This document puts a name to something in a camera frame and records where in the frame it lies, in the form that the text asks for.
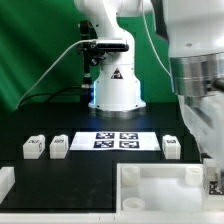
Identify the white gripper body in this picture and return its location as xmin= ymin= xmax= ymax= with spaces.
xmin=178 ymin=78 xmax=224 ymax=161

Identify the white square table top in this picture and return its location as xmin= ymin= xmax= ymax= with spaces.
xmin=115 ymin=162 xmax=224 ymax=214

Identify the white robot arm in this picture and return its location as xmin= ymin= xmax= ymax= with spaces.
xmin=74 ymin=0 xmax=224 ymax=166

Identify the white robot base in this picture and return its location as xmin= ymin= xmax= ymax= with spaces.
xmin=88 ymin=33 xmax=146 ymax=117

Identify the paper sheet with AprilTags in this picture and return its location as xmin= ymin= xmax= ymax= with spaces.
xmin=70 ymin=131 xmax=160 ymax=151

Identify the black camera on stand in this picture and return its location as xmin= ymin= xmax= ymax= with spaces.
xmin=78 ymin=21 xmax=132 ymax=104

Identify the grey camera cable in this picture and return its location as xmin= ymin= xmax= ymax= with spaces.
xmin=15 ymin=39 xmax=98 ymax=109

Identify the black cable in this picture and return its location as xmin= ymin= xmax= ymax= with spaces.
xmin=18 ymin=85 xmax=84 ymax=108

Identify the white obstacle bracket left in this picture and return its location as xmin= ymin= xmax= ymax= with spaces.
xmin=0 ymin=167 xmax=15 ymax=204

